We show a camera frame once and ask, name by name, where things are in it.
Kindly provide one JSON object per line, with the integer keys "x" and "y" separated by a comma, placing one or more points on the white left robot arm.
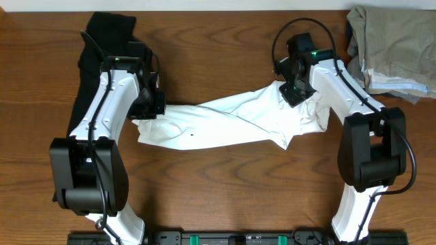
{"x": 89, "y": 175}

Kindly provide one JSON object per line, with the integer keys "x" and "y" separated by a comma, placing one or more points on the white t-shirt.
{"x": 247, "y": 117}

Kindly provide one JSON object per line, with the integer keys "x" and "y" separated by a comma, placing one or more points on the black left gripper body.
{"x": 148, "y": 105}

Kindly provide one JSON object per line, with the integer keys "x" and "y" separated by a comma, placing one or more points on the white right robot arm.
{"x": 372, "y": 151}

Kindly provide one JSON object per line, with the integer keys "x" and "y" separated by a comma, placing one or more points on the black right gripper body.
{"x": 294, "y": 92}

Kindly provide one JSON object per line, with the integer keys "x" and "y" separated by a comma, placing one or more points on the light blue folded cloth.
{"x": 405, "y": 88}

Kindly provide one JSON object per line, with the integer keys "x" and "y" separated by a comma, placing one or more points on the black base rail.
{"x": 297, "y": 237}

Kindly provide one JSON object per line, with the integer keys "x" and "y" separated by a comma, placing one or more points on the black garment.
{"x": 104, "y": 31}

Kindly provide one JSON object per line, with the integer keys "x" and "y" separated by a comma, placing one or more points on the khaki grey garment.
{"x": 394, "y": 42}

